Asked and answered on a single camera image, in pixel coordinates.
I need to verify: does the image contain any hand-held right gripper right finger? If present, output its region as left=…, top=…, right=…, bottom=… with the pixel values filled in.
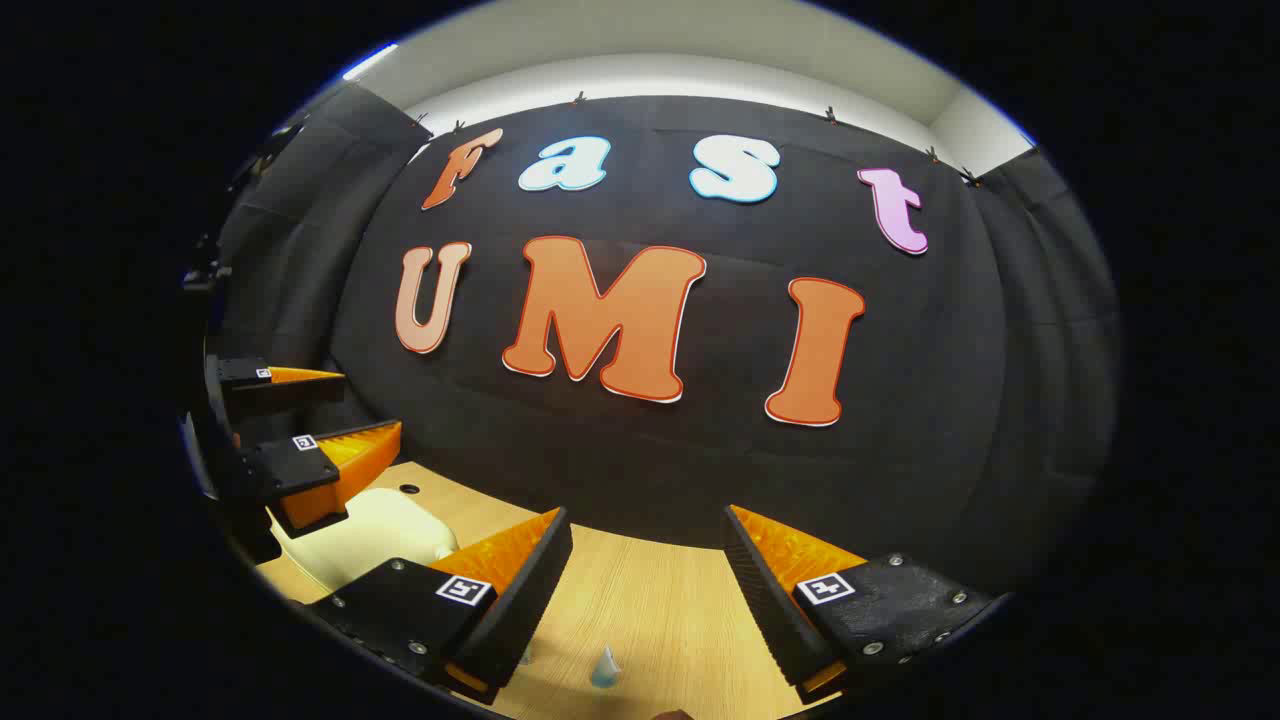
left=722, top=504, right=1006, bottom=707

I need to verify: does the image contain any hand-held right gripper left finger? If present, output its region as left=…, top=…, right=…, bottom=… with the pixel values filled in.
left=305, top=506, right=575, bottom=707

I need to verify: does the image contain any pale yellow suitcase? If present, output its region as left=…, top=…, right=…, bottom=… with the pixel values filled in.
left=265, top=487, right=461, bottom=604

